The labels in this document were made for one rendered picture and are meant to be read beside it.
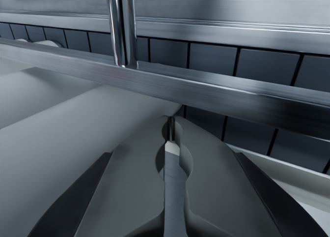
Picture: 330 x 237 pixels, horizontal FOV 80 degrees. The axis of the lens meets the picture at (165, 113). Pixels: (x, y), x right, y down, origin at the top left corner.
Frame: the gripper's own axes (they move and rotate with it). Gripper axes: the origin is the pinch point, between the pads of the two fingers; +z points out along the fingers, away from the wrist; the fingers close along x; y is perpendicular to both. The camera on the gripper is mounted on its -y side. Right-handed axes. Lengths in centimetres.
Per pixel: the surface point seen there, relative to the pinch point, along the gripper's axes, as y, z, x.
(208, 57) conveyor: -2.8, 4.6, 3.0
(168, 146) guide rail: 4.2, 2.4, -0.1
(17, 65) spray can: -1.0, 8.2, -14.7
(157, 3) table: -6.3, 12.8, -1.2
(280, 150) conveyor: 3.7, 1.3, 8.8
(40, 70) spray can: -1.5, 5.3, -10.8
